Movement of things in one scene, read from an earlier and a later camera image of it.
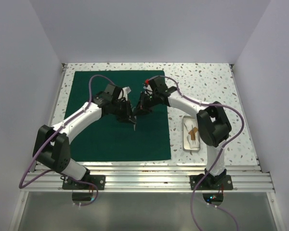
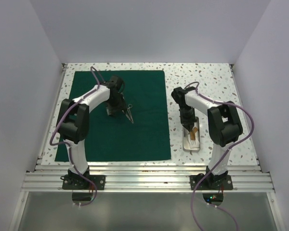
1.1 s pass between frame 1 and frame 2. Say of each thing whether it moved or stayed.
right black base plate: stayed
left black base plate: stayed
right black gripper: moved
